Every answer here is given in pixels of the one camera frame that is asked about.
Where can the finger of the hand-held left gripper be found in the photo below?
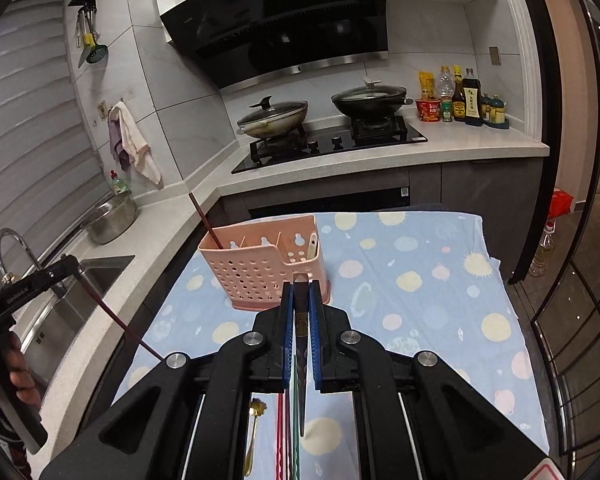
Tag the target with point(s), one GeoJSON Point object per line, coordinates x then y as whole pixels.
{"type": "Point", "coordinates": [55, 275]}

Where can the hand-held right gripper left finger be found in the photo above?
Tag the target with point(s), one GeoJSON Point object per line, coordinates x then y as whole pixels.
{"type": "Point", "coordinates": [288, 340]}

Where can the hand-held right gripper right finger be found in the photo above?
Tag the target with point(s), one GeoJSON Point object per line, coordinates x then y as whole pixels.
{"type": "Point", "coordinates": [315, 340]}

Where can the pink perforated utensil holder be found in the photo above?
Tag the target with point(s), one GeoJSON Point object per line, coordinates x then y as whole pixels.
{"type": "Point", "coordinates": [250, 270]}

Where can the green chopstick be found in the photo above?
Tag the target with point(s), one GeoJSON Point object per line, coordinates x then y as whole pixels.
{"type": "Point", "coordinates": [292, 452]}

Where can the person's left hand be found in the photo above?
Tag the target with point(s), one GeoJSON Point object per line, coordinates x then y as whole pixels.
{"type": "Point", "coordinates": [25, 375]}

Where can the steel sink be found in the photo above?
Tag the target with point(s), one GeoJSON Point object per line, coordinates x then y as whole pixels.
{"type": "Point", "coordinates": [75, 310]}

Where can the steel colander bowl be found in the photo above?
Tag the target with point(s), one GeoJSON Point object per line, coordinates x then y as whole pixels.
{"type": "Point", "coordinates": [110, 220]}

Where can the white ceramic spoon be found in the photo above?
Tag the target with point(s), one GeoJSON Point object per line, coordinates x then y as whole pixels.
{"type": "Point", "coordinates": [313, 245]}

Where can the gold spoon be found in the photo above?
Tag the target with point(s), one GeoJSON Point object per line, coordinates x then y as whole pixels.
{"type": "Point", "coordinates": [252, 440]}

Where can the green dish soap bottle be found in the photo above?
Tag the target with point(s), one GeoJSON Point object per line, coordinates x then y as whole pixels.
{"type": "Point", "coordinates": [119, 186]}

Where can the blue dotted cloth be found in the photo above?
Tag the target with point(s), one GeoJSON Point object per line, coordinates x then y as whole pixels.
{"type": "Point", "coordinates": [430, 285]}

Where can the black built-in oven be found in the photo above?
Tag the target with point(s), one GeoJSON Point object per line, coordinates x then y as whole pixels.
{"type": "Point", "coordinates": [330, 202]}

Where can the purple cloth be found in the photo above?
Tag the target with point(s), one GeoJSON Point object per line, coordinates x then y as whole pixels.
{"type": "Point", "coordinates": [116, 145]}

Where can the pale pink towel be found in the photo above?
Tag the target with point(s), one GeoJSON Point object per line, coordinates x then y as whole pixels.
{"type": "Point", "coordinates": [135, 145]}

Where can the white window blind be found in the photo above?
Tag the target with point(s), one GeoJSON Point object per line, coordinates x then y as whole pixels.
{"type": "Point", "coordinates": [25, 125]}

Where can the black gas stove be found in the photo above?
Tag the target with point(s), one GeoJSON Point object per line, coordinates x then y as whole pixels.
{"type": "Point", "coordinates": [330, 152]}

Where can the silver wok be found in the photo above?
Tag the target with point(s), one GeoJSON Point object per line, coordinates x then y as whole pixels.
{"type": "Point", "coordinates": [275, 130]}

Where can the black wok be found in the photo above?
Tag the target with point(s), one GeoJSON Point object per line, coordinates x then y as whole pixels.
{"type": "Point", "coordinates": [370, 109]}

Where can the cooking oil bottle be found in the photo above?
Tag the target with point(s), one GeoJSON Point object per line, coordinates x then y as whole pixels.
{"type": "Point", "coordinates": [542, 255]}

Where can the red instant noodle cup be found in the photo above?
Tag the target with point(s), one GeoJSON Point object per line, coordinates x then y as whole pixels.
{"type": "Point", "coordinates": [428, 110]}

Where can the small green lid jar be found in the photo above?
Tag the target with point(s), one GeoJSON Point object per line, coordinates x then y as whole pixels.
{"type": "Point", "coordinates": [447, 112]}

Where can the yellow cap sauce bottle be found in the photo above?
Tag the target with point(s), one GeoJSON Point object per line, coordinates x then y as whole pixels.
{"type": "Point", "coordinates": [459, 105]}

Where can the yellow seasoning packet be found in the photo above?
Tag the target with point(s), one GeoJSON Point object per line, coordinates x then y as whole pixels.
{"type": "Point", "coordinates": [427, 85]}

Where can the red box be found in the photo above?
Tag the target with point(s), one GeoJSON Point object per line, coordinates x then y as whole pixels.
{"type": "Point", "coordinates": [561, 203]}

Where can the dark soy sauce bottle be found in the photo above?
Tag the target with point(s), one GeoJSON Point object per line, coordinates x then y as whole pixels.
{"type": "Point", "coordinates": [472, 102]}

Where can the clear plastic bottle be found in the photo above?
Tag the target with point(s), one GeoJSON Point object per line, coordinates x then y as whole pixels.
{"type": "Point", "coordinates": [445, 85]}

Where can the teal condiment jar set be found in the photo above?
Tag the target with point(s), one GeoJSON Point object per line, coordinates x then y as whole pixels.
{"type": "Point", "coordinates": [496, 112]}

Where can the black range hood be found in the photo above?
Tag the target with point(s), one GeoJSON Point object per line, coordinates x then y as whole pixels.
{"type": "Point", "coordinates": [280, 25]}

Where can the beige wall socket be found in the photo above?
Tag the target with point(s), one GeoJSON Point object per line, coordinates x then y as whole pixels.
{"type": "Point", "coordinates": [101, 111]}

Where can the black wall utensil rack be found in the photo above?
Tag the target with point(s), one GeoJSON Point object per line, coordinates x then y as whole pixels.
{"type": "Point", "coordinates": [82, 2]}

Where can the grey wall socket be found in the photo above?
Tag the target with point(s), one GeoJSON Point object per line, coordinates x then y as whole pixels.
{"type": "Point", "coordinates": [495, 56]}

